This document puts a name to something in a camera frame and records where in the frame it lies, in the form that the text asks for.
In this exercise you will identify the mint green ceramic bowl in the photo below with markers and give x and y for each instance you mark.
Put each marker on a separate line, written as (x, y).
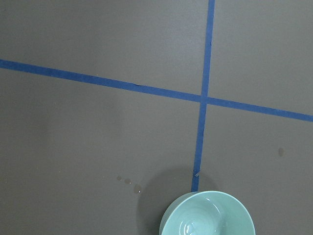
(206, 213)

